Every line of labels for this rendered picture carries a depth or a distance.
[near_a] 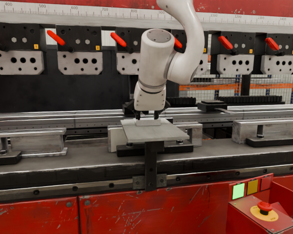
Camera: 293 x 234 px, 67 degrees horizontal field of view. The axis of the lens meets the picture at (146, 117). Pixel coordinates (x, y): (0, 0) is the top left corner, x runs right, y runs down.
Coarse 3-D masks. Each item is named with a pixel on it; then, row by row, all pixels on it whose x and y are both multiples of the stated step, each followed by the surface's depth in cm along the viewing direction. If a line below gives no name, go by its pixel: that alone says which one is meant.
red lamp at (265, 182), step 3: (267, 177) 75; (270, 177) 76; (261, 180) 74; (264, 180) 74; (267, 180) 75; (270, 180) 76; (261, 183) 74; (264, 183) 75; (267, 183) 75; (261, 186) 74; (264, 186) 75; (267, 186) 76; (261, 189) 75; (264, 189) 75
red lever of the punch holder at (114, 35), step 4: (112, 32) 73; (112, 36) 74; (116, 36) 74; (116, 40) 74; (120, 40) 74; (120, 44) 75; (124, 44) 75; (128, 48) 76; (132, 48) 75; (128, 52) 77; (132, 52) 75
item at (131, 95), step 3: (129, 75) 85; (132, 75) 84; (135, 75) 85; (138, 75) 85; (129, 78) 85; (132, 78) 85; (135, 78) 85; (129, 81) 86; (132, 81) 85; (135, 81) 85; (129, 84) 86; (132, 84) 85; (135, 84) 85; (129, 87) 87; (132, 87) 85; (129, 90) 87; (132, 90) 85; (132, 93) 86; (132, 96) 87
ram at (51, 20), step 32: (0, 0) 69; (32, 0) 71; (64, 0) 72; (96, 0) 74; (128, 0) 76; (224, 0) 83; (256, 0) 85; (288, 0) 88; (256, 32) 88; (288, 32) 90
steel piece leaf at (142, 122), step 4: (136, 120) 75; (140, 120) 75; (144, 120) 76; (148, 120) 76; (152, 120) 76; (156, 120) 76; (136, 124) 76; (140, 124) 76; (144, 124) 76; (148, 124) 76; (152, 124) 76; (156, 124) 77
